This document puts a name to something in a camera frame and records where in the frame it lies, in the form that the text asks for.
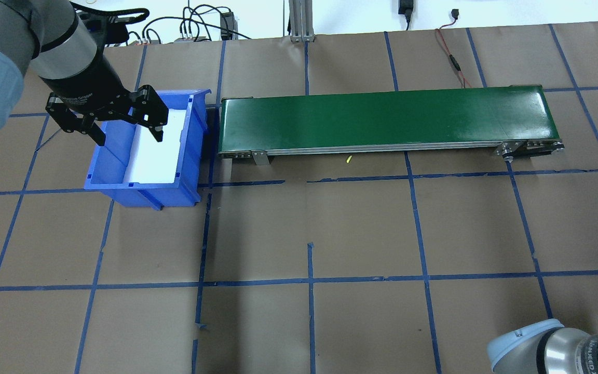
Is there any green conveyor belt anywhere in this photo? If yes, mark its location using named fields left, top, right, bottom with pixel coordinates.
left=218, top=85, right=565, bottom=167

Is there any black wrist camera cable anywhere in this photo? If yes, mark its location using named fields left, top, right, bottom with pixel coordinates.
left=85, top=6, right=150, bottom=25

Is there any thin red cable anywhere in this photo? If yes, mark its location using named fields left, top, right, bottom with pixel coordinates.
left=436, top=20, right=473, bottom=90

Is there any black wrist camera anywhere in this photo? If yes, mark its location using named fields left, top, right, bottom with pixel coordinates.
left=82, top=15, right=129, bottom=46

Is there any power strip with plugs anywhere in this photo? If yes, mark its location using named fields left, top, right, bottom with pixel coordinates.
left=141, top=29, right=211, bottom=45

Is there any blue plastic storage bin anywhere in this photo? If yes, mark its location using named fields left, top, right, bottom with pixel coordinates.
left=84, top=88, right=211, bottom=211

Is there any aluminium profile post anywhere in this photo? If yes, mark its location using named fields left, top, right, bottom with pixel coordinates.
left=289, top=0, right=315, bottom=43

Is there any white foam liner sheet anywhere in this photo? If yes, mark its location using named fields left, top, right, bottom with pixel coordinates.
left=123, top=108, right=192, bottom=185

